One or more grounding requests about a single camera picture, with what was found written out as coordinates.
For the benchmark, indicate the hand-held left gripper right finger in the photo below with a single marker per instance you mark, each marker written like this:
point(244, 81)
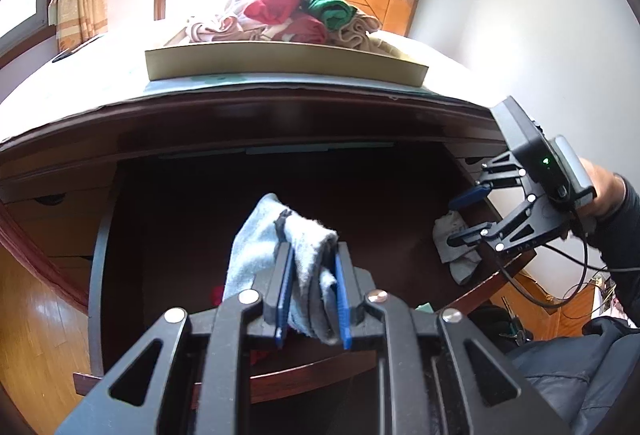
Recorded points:
point(342, 300)

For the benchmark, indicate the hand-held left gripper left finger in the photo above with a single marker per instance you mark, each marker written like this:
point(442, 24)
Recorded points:
point(285, 295)

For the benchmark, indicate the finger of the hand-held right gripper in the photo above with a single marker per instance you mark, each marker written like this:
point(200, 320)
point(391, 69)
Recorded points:
point(470, 198)
point(500, 235)

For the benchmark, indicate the grey underwear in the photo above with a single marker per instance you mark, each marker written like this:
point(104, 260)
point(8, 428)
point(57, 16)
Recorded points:
point(462, 267)

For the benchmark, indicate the light blue underwear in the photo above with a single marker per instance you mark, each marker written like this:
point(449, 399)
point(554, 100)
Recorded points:
point(260, 245)

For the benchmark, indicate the wide desk drawer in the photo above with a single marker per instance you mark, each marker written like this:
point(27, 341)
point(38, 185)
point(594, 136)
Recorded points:
point(175, 215)

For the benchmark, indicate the tan underwear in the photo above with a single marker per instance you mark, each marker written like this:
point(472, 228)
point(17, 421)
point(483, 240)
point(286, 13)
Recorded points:
point(355, 35)

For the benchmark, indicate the shallow cardboard box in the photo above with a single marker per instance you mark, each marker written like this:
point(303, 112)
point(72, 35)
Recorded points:
point(280, 62)

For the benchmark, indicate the crimson underwear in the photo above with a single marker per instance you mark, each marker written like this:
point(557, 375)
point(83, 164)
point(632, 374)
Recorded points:
point(310, 29)

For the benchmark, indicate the green and black underwear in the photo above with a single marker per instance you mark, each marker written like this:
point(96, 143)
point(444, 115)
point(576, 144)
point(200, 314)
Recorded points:
point(330, 10)

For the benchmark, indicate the pink underwear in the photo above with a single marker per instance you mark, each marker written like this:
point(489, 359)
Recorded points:
point(210, 27)

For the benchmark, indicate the bright red underwear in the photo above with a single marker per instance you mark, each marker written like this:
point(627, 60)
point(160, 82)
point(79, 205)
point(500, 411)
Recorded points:
point(272, 0)

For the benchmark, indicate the cream dotted underwear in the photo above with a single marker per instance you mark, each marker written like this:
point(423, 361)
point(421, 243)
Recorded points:
point(237, 7)

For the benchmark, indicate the person's right forearm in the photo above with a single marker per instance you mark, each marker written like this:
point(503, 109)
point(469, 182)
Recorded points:
point(625, 235)

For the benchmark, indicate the small wooden side drawer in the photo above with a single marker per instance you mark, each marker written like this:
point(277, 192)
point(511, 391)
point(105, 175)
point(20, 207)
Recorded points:
point(60, 230)

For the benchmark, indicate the person's right hand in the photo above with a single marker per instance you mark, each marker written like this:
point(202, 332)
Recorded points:
point(607, 190)

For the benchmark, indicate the bunch of keys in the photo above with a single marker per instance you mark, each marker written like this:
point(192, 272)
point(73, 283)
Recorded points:
point(515, 327)

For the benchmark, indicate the person's grey blue jacket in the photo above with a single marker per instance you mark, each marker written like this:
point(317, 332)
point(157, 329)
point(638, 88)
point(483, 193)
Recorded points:
point(575, 365)

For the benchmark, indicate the dark wooden desk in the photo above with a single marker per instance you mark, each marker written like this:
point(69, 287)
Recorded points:
point(250, 120)

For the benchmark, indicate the cloud print tablecloth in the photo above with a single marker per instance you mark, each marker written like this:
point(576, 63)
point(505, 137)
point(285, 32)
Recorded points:
point(100, 80)

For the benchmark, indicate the black phone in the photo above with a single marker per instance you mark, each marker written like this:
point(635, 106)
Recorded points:
point(65, 55)

